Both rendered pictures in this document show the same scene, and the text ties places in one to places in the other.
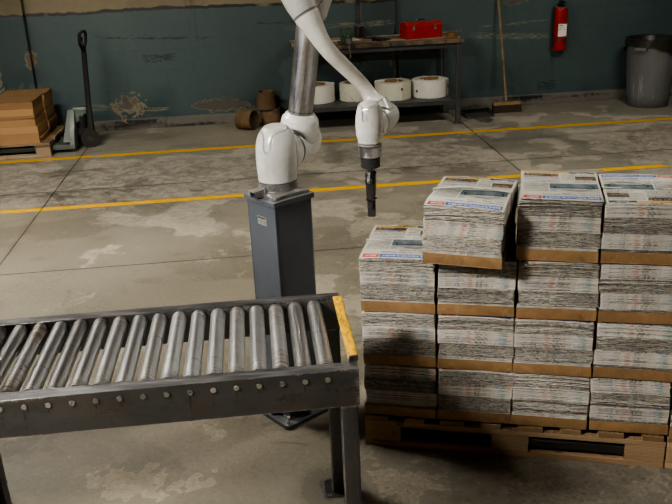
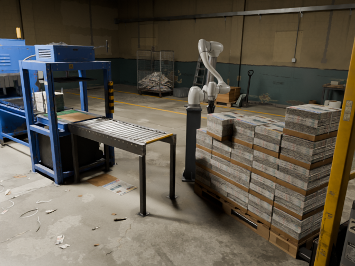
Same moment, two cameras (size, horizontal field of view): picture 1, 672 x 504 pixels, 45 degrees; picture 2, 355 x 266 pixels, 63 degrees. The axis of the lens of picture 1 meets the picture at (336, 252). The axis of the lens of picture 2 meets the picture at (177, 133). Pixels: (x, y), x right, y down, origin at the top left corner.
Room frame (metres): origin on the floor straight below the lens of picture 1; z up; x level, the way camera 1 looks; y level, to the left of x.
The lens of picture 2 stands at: (0.28, -2.19, 1.72)
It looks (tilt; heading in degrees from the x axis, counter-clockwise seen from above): 16 degrees down; 43
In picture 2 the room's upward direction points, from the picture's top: 1 degrees clockwise
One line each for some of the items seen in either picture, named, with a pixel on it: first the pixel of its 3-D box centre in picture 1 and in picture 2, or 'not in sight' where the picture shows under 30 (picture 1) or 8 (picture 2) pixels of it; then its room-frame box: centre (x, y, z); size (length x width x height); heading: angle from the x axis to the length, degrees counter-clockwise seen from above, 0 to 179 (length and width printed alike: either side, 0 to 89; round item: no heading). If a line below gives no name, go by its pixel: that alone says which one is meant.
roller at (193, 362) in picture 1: (195, 346); (129, 133); (2.29, 0.45, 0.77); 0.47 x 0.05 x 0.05; 5
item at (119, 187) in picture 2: not in sight; (119, 187); (2.27, 0.68, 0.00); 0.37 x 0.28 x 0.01; 95
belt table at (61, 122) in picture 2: not in sight; (71, 119); (2.18, 1.66, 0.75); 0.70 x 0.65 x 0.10; 95
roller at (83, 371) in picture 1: (89, 355); (111, 127); (2.26, 0.78, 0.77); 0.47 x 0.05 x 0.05; 5
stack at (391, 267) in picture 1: (513, 340); (241, 174); (2.91, -0.69, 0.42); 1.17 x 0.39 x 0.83; 78
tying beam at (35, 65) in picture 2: not in sight; (66, 64); (2.18, 1.66, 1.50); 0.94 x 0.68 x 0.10; 5
